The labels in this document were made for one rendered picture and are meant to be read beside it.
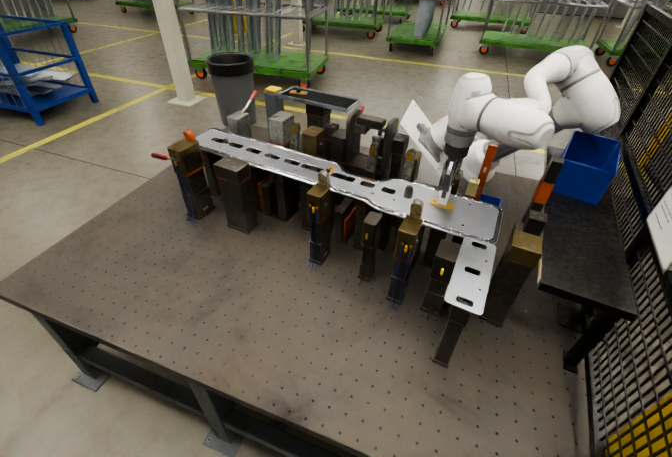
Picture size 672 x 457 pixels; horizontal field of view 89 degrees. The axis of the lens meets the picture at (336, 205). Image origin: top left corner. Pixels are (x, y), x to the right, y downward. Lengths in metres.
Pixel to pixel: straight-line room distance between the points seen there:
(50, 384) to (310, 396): 1.52
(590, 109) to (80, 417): 2.46
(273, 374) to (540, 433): 0.76
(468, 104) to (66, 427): 2.11
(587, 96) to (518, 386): 0.98
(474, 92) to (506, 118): 0.12
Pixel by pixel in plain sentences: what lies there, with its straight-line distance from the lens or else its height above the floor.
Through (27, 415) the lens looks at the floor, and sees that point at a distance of 2.32.
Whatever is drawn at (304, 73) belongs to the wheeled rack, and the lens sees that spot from 5.12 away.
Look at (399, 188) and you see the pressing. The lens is 1.35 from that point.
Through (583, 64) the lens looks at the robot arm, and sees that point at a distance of 1.53.
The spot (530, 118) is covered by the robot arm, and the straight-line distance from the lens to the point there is 1.00.
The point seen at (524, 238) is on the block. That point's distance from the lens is 1.17.
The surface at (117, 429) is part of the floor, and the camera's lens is 2.08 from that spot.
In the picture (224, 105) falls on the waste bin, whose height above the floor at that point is 0.28.
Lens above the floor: 1.75
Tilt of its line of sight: 38 degrees down
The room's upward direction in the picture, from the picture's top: 2 degrees clockwise
